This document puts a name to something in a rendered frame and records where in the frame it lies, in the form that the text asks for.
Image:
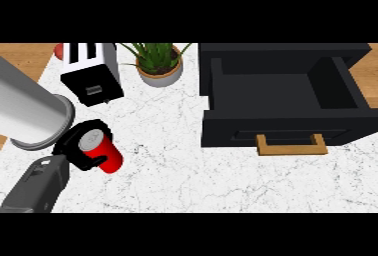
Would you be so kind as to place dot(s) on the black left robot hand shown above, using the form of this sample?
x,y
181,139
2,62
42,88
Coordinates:
x,y
72,140

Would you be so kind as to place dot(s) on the red can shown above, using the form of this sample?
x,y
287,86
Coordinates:
x,y
110,159

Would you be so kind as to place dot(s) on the black open drawer box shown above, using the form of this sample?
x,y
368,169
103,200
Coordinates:
x,y
268,91

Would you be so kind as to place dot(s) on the black drawer front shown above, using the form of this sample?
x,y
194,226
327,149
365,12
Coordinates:
x,y
296,125

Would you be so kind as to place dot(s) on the large grey metal cylinder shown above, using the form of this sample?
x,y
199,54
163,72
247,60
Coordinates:
x,y
27,106

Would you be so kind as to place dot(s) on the black and white toaster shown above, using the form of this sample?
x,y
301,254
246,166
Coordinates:
x,y
91,83

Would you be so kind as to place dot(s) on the small red round object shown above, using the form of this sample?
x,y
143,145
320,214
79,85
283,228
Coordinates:
x,y
58,51

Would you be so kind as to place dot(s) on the green plant in grey pot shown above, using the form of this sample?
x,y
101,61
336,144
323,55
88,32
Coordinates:
x,y
160,71

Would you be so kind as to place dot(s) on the black cabinet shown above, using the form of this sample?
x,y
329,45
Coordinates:
x,y
275,51

